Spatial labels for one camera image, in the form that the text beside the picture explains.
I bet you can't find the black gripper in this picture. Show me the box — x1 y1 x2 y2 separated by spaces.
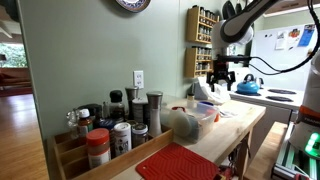
206 61 236 93

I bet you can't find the blue kettle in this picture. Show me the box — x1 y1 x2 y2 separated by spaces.
236 73 261 95

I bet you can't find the black stove burner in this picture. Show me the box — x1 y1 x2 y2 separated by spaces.
267 88 298 95
265 95 294 103
235 91 263 97

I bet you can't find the white stove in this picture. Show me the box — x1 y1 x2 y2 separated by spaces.
229 68 305 111

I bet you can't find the wooden spice rack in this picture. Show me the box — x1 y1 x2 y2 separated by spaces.
184 46 214 79
185 5 220 45

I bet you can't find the clear plastic container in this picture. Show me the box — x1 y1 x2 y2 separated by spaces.
160 94 220 144

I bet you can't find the white refrigerator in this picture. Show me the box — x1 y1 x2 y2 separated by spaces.
249 23 318 91

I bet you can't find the steel pepper mill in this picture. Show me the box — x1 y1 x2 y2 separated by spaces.
146 91 164 138

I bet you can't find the white paper sheet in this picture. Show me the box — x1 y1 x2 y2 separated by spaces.
274 30 288 51

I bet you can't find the black frying pan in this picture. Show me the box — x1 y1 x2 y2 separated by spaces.
234 1 244 15
222 0 237 20

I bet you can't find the tall white lid jar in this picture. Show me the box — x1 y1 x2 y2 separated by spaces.
132 97 149 124

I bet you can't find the colourful magnet picture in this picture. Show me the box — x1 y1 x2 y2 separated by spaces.
288 28 301 43

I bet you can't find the dark steel grinder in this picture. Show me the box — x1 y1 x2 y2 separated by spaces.
124 86 140 121

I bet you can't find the red silicone mat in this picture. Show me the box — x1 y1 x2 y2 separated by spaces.
135 142 221 180

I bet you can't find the small white lid glass jar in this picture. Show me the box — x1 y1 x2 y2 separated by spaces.
131 123 149 149

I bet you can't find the blue paper sheet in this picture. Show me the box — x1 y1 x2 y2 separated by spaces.
297 24 316 48

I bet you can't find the black cap glass bottle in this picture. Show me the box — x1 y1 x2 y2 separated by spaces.
109 89 127 123

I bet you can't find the white spice shaker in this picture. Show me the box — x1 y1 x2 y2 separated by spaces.
113 122 133 157

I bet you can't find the wooden spice tray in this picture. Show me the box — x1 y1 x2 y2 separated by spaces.
46 128 175 180

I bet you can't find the blue lid jar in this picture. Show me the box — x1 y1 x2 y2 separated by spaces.
98 118 118 159

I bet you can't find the black lid jar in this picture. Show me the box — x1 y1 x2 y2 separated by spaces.
78 103 103 129

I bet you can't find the orange lid spice jar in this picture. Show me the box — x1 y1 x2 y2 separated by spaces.
85 128 112 169

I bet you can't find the white cap sauce bottle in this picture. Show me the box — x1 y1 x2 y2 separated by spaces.
77 108 94 138

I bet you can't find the clear glass shaker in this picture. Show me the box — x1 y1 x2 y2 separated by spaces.
65 109 81 139

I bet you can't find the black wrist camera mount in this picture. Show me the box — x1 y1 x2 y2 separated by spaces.
216 54 252 64

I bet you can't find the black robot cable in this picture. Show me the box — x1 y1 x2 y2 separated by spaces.
248 0 320 76

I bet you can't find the white wall outlet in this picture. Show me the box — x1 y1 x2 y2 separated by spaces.
133 70 145 90

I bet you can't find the aluminium robot stand frame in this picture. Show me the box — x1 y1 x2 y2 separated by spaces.
271 124 320 180

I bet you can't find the decorative wall plate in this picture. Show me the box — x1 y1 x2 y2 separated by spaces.
115 0 152 13

